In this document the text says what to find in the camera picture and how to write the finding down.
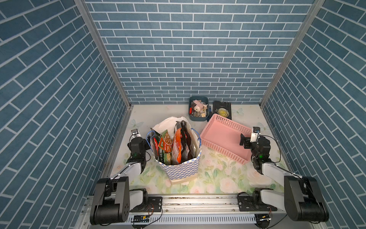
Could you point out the purple black condiment packet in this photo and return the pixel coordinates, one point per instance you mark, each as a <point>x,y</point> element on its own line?
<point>185,143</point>

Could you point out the pink tape roll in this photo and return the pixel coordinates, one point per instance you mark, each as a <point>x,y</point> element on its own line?
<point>197,105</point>

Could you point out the green small condiment packet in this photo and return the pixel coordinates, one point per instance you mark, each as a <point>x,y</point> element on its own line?
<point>166,144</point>

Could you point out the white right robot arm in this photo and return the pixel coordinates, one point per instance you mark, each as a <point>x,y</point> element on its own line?
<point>302,199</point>

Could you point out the left green circuit board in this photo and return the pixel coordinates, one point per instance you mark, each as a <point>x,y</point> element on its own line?
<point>141,219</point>

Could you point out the blue checkered paper bag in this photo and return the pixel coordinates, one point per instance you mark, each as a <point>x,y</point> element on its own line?
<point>185,171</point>

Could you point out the teal storage bin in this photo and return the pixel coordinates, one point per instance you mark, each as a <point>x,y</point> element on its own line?
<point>199,116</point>

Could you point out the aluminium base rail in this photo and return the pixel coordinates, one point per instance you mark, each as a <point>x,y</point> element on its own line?
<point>202,211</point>

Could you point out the black moon book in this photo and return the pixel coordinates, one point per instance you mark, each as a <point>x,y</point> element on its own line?
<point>223,109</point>

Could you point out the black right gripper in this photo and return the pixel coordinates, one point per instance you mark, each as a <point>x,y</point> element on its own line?
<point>247,141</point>

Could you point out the orange red condiment packet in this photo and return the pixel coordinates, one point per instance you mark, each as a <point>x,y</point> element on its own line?
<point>176,154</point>

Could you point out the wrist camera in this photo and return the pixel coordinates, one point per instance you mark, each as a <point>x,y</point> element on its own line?
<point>255,134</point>
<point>135,133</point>

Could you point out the pink plastic basket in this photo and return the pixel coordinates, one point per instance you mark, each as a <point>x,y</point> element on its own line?
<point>223,135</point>

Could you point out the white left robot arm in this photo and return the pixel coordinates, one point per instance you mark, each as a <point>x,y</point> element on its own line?
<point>113,199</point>

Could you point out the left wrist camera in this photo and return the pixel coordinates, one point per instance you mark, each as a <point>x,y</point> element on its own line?
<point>135,133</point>

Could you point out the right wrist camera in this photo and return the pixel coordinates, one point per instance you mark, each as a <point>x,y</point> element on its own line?
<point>255,134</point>

